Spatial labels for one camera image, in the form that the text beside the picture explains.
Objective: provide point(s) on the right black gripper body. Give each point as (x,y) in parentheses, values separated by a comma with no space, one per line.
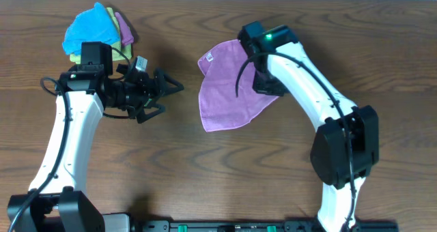
(266,84)

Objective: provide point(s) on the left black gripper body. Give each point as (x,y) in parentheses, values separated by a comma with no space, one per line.
(150,96)

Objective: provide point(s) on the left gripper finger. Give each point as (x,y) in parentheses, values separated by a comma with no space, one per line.
(165,84)
(148,112)

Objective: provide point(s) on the purple microfiber cloth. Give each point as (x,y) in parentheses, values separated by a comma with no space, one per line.
(221,108)

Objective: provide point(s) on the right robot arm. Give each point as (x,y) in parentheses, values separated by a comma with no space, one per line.
(346,143)

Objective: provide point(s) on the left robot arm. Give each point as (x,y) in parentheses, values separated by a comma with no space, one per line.
(57,200)

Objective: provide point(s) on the green folded cloth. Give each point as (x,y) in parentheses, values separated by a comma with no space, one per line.
(126,50)

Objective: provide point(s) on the small purple folded cloth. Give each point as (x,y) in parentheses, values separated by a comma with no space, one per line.
(126,34)

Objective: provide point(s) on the blue folded cloth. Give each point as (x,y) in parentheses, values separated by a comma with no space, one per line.
(93,25)

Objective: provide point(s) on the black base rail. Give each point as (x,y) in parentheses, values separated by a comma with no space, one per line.
(299,225)

